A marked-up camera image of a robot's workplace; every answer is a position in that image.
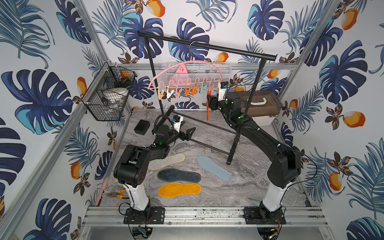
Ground orange shoe insole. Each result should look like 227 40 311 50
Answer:
158 183 202 198
148 153 186 171

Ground white shoe insole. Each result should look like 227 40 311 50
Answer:
197 156 232 182

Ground pink clip hanger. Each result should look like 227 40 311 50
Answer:
147 56 232 98

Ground dark grey shoe insole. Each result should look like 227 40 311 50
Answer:
157 169 202 184

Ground red shoe insole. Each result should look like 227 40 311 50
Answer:
206 95 210 122

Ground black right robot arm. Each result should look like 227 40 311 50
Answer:
207 95 305 225

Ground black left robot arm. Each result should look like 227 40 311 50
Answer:
114 114 196 224

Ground small black box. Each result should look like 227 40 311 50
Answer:
134 120 151 136

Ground pink triangle item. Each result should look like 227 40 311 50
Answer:
166 63 190 87

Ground black garment rack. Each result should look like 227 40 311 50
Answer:
137 31 278 166

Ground brown lid storage box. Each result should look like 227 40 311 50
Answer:
229 91 283 127

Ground white bowl in basket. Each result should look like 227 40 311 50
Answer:
103 88 129 103

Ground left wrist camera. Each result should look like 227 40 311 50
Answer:
172 115 184 133

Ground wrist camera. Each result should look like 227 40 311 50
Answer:
218 81 230 101
172 115 184 133

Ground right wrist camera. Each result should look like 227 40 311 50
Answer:
218 81 230 101

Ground clear wall shelf basket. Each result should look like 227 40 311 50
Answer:
162 62 232 88

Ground black wire basket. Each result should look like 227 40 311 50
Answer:
81 63 137 122

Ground yellow handled pliers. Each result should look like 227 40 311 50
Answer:
107 189 130 199

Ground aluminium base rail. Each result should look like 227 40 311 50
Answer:
83 207 328 227

